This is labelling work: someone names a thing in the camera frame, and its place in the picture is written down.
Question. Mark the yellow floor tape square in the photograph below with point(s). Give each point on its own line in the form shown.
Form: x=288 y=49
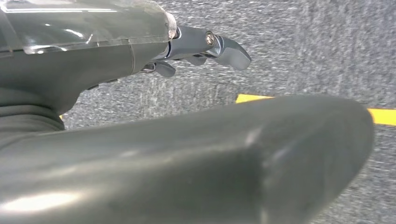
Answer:
x=383 y=117

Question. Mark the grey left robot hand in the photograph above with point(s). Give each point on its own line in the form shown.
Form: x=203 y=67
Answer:
x=185 y=160

